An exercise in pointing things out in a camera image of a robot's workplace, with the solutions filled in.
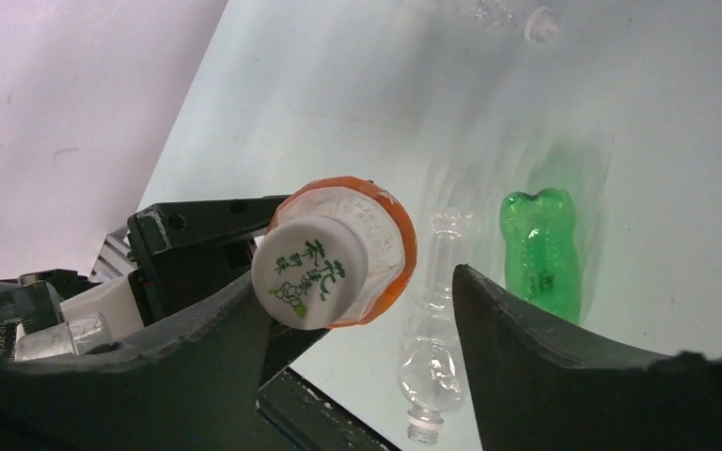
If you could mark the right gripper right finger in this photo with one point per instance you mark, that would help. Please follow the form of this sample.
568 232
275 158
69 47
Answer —
538 382

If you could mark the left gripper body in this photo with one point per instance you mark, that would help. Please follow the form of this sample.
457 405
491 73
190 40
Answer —
169 282

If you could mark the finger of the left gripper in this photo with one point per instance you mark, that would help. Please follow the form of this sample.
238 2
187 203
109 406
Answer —
285 345
167 226

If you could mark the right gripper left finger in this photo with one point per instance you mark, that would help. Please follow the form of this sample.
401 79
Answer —
137 392

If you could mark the white bottle cap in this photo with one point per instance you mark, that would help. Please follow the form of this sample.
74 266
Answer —
307 273

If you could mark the orange label bottle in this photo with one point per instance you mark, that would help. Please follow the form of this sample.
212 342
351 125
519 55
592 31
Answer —
382 224

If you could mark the green plastic bottle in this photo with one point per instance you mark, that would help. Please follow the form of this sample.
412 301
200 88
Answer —
541 262

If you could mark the far clear bottle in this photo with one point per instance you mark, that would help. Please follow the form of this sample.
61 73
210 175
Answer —
536 21

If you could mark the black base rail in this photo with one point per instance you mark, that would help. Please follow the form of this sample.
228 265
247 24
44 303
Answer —
309 419

